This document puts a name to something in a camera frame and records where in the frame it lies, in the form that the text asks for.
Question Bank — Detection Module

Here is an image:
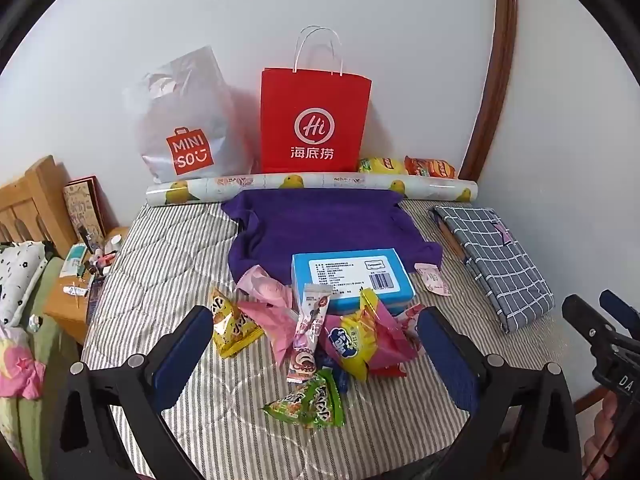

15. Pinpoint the grey checked cloth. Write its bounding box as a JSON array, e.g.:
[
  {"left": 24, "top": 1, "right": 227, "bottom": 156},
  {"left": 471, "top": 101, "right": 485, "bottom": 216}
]
[{"left": 429, "top": 205, "right": 556, "bottom": 335}]

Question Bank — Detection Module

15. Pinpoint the patterned brown book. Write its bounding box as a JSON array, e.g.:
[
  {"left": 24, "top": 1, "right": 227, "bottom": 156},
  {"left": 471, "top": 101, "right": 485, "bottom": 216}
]
[{"left": 63, "top": 176, "right": 108, "bottom": 256}]

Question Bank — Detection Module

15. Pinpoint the duck-print rolled mat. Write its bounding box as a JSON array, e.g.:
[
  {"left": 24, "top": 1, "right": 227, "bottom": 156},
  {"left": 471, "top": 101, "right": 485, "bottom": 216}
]
[{"left": 145, "top": 171, "right": 479, "bottom": 207}]

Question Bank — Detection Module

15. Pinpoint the person's right hand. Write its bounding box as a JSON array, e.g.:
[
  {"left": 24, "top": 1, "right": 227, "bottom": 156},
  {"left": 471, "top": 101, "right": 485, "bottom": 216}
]
[{"left": 582, "top": 395, "right": 621, "bottom": 480}]

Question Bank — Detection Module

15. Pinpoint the large pink yellow snack packet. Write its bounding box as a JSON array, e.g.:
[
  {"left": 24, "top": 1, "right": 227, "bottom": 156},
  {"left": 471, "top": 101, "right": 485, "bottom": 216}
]
[{"left": 325, "top": 287, "right": 418, "bottom": 381}]

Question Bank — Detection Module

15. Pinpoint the pink patterned snack packet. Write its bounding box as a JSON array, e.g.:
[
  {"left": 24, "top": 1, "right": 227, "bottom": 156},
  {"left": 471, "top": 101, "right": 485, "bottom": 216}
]
[{"left": 237, "top": 300, "right": 301, "bottom": 367}]

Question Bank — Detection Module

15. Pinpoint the red chip bag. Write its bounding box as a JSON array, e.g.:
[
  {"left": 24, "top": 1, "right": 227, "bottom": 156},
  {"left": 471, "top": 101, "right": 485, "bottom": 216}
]
[{"left": 404, "top": 155, "right": 458, "bottom": 180}]

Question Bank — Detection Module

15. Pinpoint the white red strawberry snack packet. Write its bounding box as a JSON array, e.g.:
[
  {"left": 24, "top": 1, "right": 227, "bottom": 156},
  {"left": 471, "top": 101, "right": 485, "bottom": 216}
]
[{"left": 397, "top": 304, "right": 426, "bottom": 341}]

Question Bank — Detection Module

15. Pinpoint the blue tissue box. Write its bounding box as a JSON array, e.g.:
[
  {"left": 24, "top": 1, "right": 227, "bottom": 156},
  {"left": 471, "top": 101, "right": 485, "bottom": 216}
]
[{"left": 291, "top": 248, "right": 417, "bottom": 317}]

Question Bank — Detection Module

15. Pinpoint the white plastic shopping bag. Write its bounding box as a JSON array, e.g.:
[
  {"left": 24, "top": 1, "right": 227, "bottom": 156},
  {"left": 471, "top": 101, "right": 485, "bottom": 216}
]
[{"left": 122, "top": 46, "right": 256, "bottom": 184}]

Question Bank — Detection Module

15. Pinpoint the wooden headboard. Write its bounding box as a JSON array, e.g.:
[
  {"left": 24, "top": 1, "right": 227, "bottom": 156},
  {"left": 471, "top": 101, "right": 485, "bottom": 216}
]
[{"left": 0, "top": 155, "right": 76, "bottom": 261}]

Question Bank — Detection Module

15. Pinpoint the black white print pillow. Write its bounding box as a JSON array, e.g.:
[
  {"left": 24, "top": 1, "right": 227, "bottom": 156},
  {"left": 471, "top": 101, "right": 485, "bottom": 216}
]
[{"left": 0, "top": 242, "right": 51, "bottom": 328}]

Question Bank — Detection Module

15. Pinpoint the green snack packet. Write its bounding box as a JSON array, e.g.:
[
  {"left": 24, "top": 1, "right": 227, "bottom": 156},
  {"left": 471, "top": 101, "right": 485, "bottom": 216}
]
[{"left": 263, "top": 367, "right": 348, "bottom": 429}]

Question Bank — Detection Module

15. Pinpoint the yellow chip bag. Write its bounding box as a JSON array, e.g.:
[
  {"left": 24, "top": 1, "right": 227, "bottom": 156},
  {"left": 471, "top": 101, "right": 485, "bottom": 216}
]
[{"left": 357, "top": 156, "right": 408, "bottom": 176}]

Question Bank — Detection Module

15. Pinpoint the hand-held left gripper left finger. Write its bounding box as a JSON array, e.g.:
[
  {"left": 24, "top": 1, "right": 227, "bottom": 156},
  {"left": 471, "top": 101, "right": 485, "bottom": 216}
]
[{"left": 47, "top": 305, "right": 214, "bottom": 480}]

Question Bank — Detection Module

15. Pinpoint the brown wooden door frame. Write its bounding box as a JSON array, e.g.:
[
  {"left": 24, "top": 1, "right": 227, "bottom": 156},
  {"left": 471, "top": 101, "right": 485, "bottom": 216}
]
[{"left": 457, "top": 0, "right": 518, "bottom": 183}]

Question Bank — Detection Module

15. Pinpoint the wooden bar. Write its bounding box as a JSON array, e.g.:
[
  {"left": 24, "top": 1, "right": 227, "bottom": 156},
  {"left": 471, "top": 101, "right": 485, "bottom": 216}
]
[{"left": 436, "top": 220, "right": 468, "bottom": 261}]

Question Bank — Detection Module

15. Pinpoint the yellow triangular snack packet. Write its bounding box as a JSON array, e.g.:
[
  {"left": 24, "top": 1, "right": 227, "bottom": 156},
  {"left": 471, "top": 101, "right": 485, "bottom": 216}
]
[{"left": 209, "top": 287, "right": 265, "bottom": 359}]

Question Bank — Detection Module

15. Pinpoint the wooden nightstand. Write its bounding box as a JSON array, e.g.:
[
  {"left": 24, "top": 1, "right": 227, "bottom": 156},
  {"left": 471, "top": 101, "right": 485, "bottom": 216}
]
[{"left": 42, "top": 227, "right": 131, "bottom": 346}]

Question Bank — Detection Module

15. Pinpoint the green blanket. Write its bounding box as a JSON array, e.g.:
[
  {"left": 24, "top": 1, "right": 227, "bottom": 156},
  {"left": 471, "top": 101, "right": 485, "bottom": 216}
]
[{"left": 15, "top": 255, "right": 88, "bottom": 480}]

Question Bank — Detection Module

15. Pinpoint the red paper bag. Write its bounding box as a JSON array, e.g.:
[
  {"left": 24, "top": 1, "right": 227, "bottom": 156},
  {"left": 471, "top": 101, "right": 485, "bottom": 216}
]
[{"left": 260, "top": 26, "right": 373, "bottom": 174}]

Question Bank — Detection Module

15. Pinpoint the purple towel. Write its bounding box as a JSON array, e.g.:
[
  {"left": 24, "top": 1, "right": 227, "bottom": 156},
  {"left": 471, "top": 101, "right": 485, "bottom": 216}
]
[{"left": 221, "top": 190, "right": 443, "bottom": 286}]

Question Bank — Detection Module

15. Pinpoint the small blue snack packet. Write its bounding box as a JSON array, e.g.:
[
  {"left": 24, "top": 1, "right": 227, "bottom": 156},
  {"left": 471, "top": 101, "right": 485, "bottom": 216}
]
[{"left": 315, "top": 350, "right": 351, "bottom": 396}]

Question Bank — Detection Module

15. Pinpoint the small pink snack packet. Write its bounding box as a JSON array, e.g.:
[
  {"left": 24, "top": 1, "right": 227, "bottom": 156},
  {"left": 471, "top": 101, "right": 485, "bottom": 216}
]
[{"left": 414, "top": 262, "right": 453, "bottom": 298}]

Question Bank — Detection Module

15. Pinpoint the light pink peach snack packet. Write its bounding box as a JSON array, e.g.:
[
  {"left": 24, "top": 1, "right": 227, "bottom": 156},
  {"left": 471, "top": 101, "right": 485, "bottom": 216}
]
[{"left": 235, "top": 265, "right": 297, "bottom": 311}]

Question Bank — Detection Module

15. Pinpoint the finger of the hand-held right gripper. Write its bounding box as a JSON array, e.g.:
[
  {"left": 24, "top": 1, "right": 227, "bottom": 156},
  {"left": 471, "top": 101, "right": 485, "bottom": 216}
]
[
  {"left": 599, "top": 289, "right": 640, "bottom": 347},
  {"left": 561, "top": 294, "right": 622, "bottom": 362}
]

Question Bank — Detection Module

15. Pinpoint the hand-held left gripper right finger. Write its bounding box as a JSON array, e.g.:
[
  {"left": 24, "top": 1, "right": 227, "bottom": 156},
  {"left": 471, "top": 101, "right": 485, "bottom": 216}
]
[{"left": 416, "top": 305, "right": 587, "bottom": 480}]

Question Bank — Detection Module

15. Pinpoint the pink plush toy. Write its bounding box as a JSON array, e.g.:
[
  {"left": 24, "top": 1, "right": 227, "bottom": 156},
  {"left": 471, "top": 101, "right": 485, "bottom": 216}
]
[{"left": 0, "top": 337, "right": 47, "bottom": 402}]

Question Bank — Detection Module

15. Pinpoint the slim pink white snack packet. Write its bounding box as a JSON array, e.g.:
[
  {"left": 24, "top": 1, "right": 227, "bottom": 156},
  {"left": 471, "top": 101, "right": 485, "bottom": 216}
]
[{"left": 286, "top": 282, "right": 332, "bottom": 385}]

